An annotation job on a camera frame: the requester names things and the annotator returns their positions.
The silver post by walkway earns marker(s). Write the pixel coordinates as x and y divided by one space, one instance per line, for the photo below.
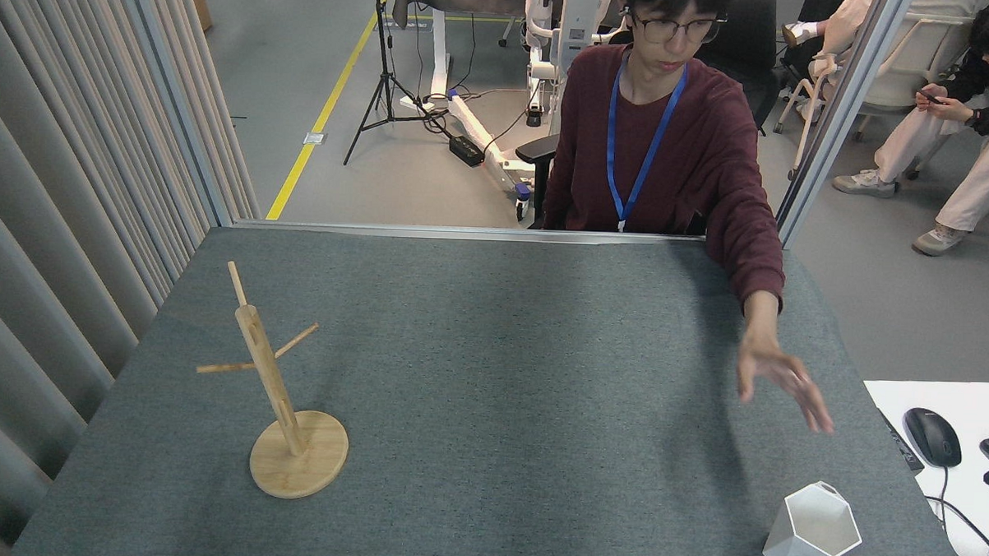
845 117

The black tripod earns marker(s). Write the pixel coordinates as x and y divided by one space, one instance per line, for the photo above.
384 68

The silver table rail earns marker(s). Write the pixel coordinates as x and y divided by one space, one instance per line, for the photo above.
463 232

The person's left hand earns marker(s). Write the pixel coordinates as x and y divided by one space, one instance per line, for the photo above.
775 366

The black office chair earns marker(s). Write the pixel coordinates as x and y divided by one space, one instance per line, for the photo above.
538 148

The black power box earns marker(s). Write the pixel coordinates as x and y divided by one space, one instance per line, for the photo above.
466 150

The metal floor plate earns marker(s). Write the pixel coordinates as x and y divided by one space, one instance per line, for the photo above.
314 138

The wooden cup rack stand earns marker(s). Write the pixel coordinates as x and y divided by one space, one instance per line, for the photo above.
270 377

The black flat device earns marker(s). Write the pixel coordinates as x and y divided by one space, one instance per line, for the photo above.
902 444

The cardboard box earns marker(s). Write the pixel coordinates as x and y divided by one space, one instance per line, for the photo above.
200 3

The person behind white chair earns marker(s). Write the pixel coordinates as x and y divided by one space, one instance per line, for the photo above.
841 18

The white hexagonal cup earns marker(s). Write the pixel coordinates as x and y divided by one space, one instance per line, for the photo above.
798 548

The white chair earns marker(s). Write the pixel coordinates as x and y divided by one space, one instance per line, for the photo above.
921 71

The black computer mouse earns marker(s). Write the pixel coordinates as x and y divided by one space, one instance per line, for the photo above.
933 437

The seated person with phone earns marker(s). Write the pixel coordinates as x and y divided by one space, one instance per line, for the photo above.
959 162

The person at table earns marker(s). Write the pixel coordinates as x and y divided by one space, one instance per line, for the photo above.
680 153

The person's left forearm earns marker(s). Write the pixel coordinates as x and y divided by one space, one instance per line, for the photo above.
750 254

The black phone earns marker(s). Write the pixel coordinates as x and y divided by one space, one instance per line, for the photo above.
930 97

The white stand on wheels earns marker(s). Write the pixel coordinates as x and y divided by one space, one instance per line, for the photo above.
569 34

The black-rimmed glasses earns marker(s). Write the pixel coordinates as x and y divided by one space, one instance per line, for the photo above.
676 27

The grey curtain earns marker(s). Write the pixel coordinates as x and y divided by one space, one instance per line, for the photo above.
52 213

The silver post by curtain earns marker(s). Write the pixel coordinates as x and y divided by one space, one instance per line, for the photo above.
180 102

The white side table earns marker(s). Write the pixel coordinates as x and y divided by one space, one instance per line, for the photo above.
979 410

